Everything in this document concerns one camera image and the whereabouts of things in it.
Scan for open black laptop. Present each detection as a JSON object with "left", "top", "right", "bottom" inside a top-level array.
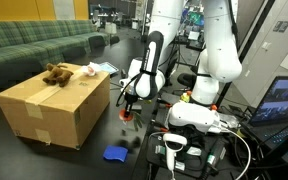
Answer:
[{"left": 247, "top": 75, "right": 288, "bottom": 161}]

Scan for large cardboard box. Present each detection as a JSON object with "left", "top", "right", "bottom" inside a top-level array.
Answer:
[{"left": 0, "top": 62, "right": 112, "bottom": 151}]

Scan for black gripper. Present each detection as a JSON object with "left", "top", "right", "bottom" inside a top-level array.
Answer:
[{"left": 123, "top": 93, "right": 138, "bottom": 119}]

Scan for grey door sign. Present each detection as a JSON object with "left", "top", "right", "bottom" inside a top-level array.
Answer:
[{"left": 272, "top": 20, "right": 288, "bottom": 34}]

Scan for orange plush carrot green leaves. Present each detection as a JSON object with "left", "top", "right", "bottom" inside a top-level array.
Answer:
[{"left": 118, "top": 109, "right": 145, "bottom": 132}]

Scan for white-framed tablet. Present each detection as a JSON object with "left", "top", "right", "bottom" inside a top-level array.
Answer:
[{"left": 98, "top": 61, "right": 121, "bottom": 76}]

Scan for white VR controller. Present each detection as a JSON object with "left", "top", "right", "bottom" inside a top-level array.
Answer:
[{"left": 162, "top": 132, "right": 188, "bottom": 173}]

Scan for white light switch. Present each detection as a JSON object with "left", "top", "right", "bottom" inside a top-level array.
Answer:
[{"left": 261, "top": 40, "right": 272, "bottom": 51}]

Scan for yellow bottle orange cap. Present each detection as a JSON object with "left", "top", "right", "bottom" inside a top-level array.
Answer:
[{"left": 179, "top": 90, "right": 194, "bottom": 104}]

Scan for white background chair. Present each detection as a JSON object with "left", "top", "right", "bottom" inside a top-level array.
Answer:
[{"left": 104, "top": 22, "right": 118, "bottom": 36}]

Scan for white VR headset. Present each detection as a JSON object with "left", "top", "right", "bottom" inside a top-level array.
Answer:
[{"left": 167, "top": 101, "right": 223, "bottom": 135}]

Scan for black office chair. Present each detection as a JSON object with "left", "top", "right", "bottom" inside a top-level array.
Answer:
[{"left": 176, "top": 72, "right": 199, "bottom": 89}]

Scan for brown plush moose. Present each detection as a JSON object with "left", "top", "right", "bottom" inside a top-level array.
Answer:
[{"left": 42, "top": 62, "right": 75, "bottom": 88}]

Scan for black orange-tipped tool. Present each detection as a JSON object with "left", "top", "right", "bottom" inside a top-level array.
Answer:
[{"left": 150, "top": 118, "right": 171, "bottom": 133}]

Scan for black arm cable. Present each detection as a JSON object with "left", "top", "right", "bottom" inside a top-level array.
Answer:
[{"left": 115, "top": 0, "right": 240, "bottom": 108}]

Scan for black equipment tray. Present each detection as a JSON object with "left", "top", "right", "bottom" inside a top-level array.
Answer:
[{"left": 146, "top": 132, "right": 231, "bottom": 178}]

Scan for clear plastic wrapper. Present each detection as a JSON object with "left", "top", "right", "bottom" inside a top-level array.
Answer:
[{"left": 218, "top": 111, "right": 242, "bottom": 130}]

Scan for blue sponge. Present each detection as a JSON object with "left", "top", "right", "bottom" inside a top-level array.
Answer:
[{"left": 102, "top": 144, "right": 129, "bottom": 164}]

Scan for green plaid sofa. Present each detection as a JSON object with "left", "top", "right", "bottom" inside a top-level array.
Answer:
[{"left": 0, "top": 19, "right": 111, "bottom": 93}]

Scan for black tripod pole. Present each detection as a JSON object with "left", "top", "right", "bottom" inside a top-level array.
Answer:
[{"left": 214, "top": 0, "right": 278, "bottom": 108}]

